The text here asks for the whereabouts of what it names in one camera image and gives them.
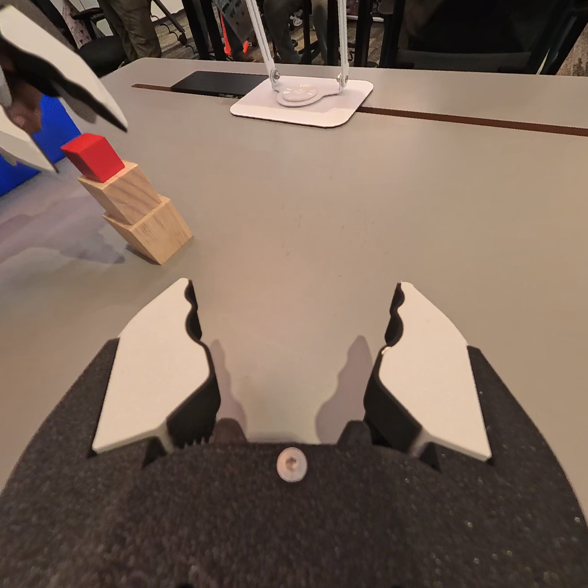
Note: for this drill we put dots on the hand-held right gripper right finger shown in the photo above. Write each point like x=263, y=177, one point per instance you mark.
x=432, y=390

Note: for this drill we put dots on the blue plastic bin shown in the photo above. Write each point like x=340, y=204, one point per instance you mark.
x=59, y=133

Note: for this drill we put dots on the black office chair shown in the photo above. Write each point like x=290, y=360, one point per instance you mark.
x=459, y=41
x=101, y=50

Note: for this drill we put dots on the person's left hand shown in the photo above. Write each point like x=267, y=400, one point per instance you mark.
x=27, y=110

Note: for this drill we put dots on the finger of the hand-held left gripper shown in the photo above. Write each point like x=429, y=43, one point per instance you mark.
x=20, y=142
x=50, y=50

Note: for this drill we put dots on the red wooden cube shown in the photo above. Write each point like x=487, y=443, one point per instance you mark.
x=94, y=156

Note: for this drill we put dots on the large plain wooden cube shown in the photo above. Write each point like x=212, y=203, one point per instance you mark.
x=156, y=234

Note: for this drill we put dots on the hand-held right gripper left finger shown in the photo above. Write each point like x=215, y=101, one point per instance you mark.
x=151, y=381

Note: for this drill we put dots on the medium plain wooden cube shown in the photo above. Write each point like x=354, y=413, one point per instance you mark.
x=124, y=197

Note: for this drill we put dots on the orange traffic cone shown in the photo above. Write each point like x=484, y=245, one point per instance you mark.
x=232, y=41

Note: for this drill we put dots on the white document stand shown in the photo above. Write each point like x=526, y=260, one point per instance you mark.
x=303, y=103

